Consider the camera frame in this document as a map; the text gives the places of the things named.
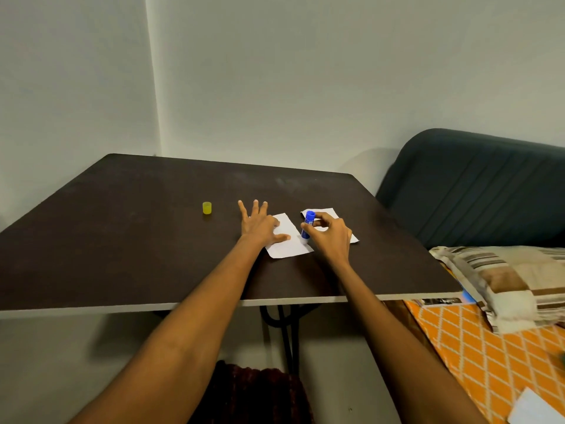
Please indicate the striped brown patchwork pillow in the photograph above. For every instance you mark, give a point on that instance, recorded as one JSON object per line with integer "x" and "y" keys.
{"x": 507, "y": 278}

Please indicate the blue glue stick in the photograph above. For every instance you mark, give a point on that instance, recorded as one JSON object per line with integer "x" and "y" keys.
{"x": 307, "y": 222}

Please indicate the person's left middle finger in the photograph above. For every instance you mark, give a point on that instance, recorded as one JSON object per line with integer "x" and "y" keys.
{"x": 264, "y": 208}

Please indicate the black metal table legs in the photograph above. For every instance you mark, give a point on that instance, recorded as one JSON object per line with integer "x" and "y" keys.
{"x": 287, "y": 335}

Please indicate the person's right thumb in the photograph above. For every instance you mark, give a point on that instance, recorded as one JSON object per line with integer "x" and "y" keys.
{"x": 310, "y": 233}

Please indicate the yellow glue stick cap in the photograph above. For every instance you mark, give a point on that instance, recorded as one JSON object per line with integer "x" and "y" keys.
{"x": 207, "y": 208}

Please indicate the person's left forearm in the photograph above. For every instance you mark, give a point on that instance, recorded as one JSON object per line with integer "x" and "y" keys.
{"x": 185, "y": 331}

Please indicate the person's right hand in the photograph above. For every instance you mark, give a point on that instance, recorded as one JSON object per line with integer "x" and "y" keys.
{"x": 333, "y": 242}

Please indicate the person's left thumb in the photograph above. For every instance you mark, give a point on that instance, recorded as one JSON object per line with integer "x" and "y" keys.
{"x": 282, "y": 237}

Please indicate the dark green sofa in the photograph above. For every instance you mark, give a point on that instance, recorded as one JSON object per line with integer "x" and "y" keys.
{"x": 476, "y": 189}

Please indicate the white paper sheet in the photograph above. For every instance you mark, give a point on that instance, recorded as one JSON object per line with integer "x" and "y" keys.
{"x": 333, "y": 213}
{"x": 536, "y": 410}
{"x": 291, "y": 247}

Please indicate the person's left hand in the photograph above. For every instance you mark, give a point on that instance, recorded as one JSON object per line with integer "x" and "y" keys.
{"x": 258, "y": 227}

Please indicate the person's right forearm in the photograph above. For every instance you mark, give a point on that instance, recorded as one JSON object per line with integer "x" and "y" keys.
{"x": 397, "y": 348}

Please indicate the flat printed booklet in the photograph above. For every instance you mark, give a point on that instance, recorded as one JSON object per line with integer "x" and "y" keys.
{"x": 439, "y": 301}

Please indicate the person's left little finger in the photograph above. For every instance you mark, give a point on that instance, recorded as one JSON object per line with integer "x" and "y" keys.
{"x": 242, "y": 208}

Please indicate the dark maroon cloth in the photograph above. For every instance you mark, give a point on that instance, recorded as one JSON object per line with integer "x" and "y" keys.
{"x": 256, "y": 397}

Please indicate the orange diamond patterned cloth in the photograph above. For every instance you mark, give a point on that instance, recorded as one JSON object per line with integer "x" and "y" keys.
{"x": 476, "y": 362}

